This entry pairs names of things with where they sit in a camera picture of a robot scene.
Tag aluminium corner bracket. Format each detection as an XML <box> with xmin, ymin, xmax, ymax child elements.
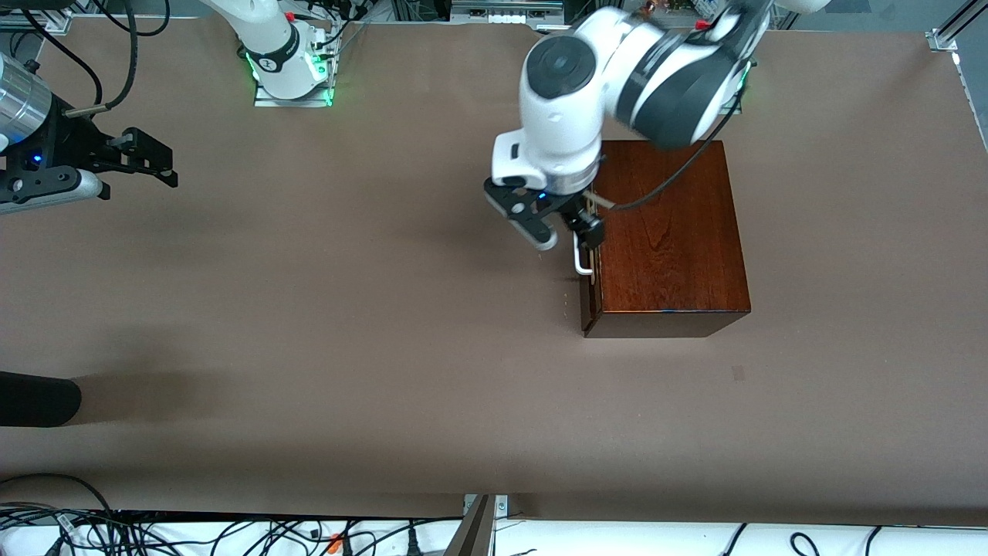
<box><xmin>926</xmin><ymin>0</ymin><xmax>988</xmax><ymax>53</ymax></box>

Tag grey aluminium frame strut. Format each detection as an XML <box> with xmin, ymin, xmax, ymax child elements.
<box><xmin>444</xmin><ymin>494</ymin><xmax>510</xmax><ymax>556</ymax></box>

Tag aluminium frame rail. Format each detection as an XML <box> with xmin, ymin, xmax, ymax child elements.
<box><xmin>0</xmin><ymin>0</ymin><xmax>105</xmax><ymax>33</ymax></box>

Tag wooden drawer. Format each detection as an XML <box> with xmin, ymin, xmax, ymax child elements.
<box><xmin>583</xmin><ymin>232</ymin><xmax>599</xmax><ymax>308</ymax></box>

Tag black cylindrical object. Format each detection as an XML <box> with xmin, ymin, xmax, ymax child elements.
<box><xmin>0</xmin><ymin>371</ymin><xmax>83</xmax><ymax>428</ymax></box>

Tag dark brown wooden cabinet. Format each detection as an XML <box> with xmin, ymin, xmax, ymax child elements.
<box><xmin>580</xmin><ymin>140</ymin><xmax>751</xmax><ymax>338</ymax></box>

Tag left arm black wrist cable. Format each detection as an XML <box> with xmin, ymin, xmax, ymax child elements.
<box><xmin>598</xmin><ymin>135</ymin><xmax>730</xmax><ymax>211</ymax></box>

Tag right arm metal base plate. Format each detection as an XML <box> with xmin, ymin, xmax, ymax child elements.
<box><xmin>255</xmin><ymin>77</ymin><xmax>334</xmax><ymax>107</ymax></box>

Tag tangled black cables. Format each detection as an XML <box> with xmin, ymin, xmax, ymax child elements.
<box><xmin>0</xmin><ymin>473</ymin><xmax>464</xmax><ymax>556</ymax></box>

